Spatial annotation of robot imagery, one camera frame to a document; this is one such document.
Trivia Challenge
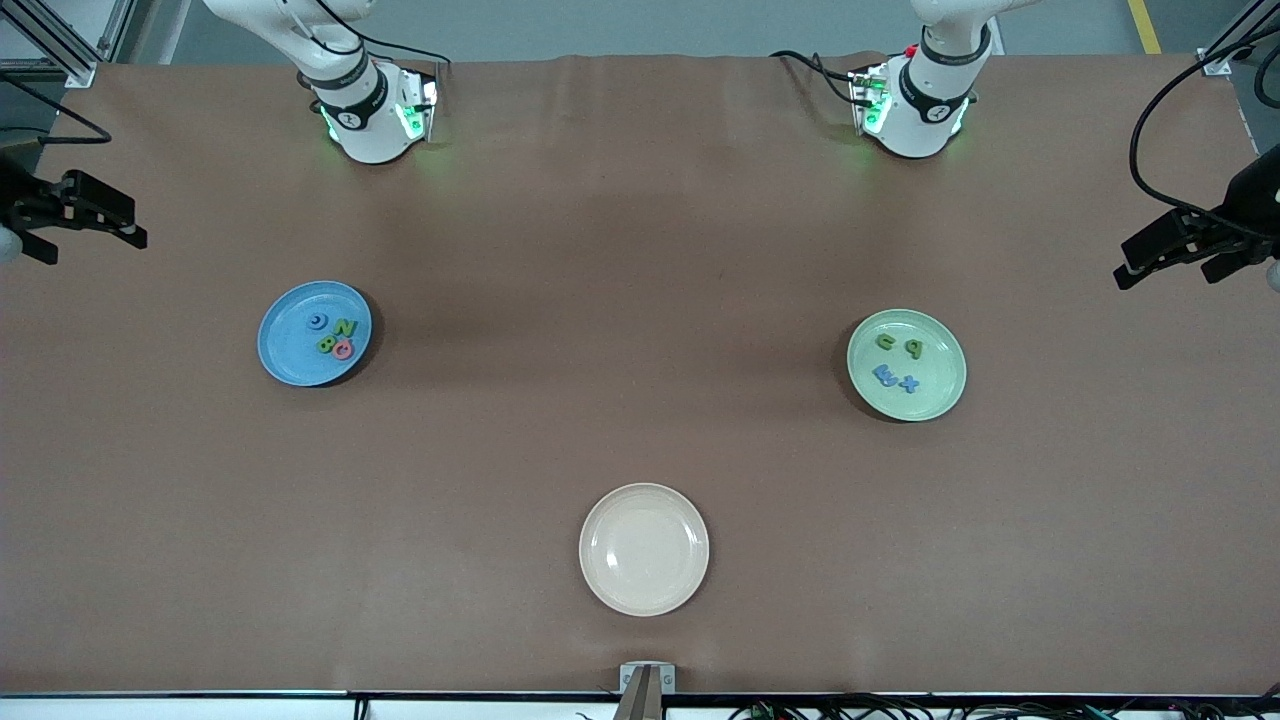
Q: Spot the yellow floor tape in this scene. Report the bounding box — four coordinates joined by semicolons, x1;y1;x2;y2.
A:
1128;0;1163;56

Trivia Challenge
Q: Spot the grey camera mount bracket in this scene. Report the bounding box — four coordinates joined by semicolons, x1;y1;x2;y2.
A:
619;662;677;720

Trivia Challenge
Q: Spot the blue plate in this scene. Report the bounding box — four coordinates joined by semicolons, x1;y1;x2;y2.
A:
257;280;373;388

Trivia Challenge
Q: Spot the black base power cable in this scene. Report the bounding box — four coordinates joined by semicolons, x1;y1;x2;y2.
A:
770;50;863;106

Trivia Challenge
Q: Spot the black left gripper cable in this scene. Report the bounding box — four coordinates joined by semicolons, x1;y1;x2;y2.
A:
1128;40;1280;241

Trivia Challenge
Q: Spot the cream plate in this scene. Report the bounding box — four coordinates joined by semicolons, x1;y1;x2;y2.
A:
578;483;711;618

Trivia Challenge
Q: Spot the green plate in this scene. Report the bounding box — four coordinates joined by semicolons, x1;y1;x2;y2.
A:
846;308;968;423

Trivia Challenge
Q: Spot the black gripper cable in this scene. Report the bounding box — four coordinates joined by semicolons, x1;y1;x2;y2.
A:
0;75;113;148
1128;40;1280;241

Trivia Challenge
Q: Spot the black cable bundle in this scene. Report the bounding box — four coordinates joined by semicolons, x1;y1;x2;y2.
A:
730;695;1280;720

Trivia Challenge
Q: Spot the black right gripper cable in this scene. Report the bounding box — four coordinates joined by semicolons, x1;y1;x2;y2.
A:
0;75;113;148

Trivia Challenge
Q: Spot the brown table cover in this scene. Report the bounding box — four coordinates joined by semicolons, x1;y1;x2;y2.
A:
0;50;1280;698

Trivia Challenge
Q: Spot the aluminium frame post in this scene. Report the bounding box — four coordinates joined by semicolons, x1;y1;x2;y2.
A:
1195;0;1280;76
0;0;136;89

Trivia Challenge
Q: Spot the white table edge rail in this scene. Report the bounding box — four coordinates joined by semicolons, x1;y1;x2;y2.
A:
0;695;1280;720

